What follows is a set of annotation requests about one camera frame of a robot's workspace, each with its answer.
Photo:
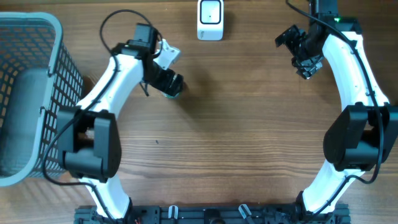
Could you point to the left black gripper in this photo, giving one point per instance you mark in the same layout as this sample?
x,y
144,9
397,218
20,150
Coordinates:
x,y
163,84

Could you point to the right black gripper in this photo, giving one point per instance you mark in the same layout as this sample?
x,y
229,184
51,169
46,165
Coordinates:
x,y
289,38

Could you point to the silver tin can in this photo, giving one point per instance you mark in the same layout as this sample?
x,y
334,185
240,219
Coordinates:
x,y
173,94

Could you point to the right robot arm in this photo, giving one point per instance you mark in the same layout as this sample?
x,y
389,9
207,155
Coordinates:
x,y
364,133

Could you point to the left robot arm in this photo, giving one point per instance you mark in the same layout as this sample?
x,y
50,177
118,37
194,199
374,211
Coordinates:
x,y
88,143

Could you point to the white barcode scanner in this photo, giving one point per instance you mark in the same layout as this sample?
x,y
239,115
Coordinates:
x,y
210,20

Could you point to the grey plastic basket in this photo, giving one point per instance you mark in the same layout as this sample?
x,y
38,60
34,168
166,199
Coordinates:
x,y
38,77

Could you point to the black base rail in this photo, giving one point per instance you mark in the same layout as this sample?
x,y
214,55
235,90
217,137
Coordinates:
x,y
265,214

